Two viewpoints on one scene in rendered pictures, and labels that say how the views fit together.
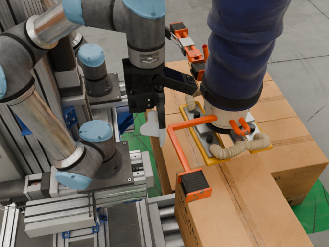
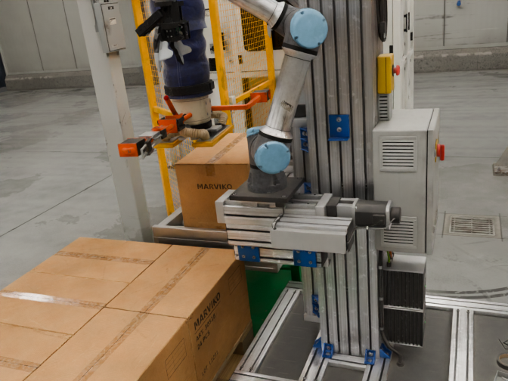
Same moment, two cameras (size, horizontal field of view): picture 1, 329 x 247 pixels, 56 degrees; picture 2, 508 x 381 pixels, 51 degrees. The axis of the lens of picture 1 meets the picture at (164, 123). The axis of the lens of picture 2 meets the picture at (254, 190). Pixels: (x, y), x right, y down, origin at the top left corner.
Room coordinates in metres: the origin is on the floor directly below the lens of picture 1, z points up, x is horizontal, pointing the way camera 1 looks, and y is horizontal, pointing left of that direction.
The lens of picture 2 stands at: (2.79, 1.36, 1.70)
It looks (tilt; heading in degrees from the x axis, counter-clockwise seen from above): 20 degrees down; 214
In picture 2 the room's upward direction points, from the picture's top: 6 degrees counter-clockwise
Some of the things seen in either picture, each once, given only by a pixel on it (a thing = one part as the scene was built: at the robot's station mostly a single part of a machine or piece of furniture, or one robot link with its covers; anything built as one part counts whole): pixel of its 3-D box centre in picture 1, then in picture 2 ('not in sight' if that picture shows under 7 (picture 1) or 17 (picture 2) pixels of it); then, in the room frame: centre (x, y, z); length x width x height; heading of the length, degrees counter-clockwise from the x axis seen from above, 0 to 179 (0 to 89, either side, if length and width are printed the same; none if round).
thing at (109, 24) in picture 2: not in sight; (111, 26); (0.32, -1.29, 1.62); 0.20 x 0.05 x 0.30; 12
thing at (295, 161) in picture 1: (217, 125); (94, 342); (1.58, -0.41, 0.34); 1.20 x 1.00 x 0.40; 12
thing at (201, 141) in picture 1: (202, 128); (214, 131); (0.86, -0.16, 1.13); 0.34 x 0.10 x 0.05; 18
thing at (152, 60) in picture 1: (147, 52); not in sight; (0.52, 0.04, 1.74); 0.08 x 0.08 x 0.05
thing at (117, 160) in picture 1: (102, 157); not in sight; (0.74, 0.25, 1.09); 0.15 x 0.15 x 0.10
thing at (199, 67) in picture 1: (202, 69); (171, 124); (1.12, -0.18, 1.23); 0.10 x 0.08 x 0.06; 108
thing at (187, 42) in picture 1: (186, 45); (150, 138); (1.33, -0.11, 1.23); 0.07 x 0.07 x 0.04; 18
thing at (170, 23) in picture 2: not in sight; (170, 22); (1.50, 0.23, 1.66); 0.09 x 0.08 x 0.12; 101
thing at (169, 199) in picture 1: (209, 191); (212, 234); (0.87, -0.25, 0.58); 0.70 x 0.03 x 0.06; 102
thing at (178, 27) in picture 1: (178, 30); (132, 147); (1.46, -0.08, 1.23); 0.08 x 0.07 x 0.05; 18
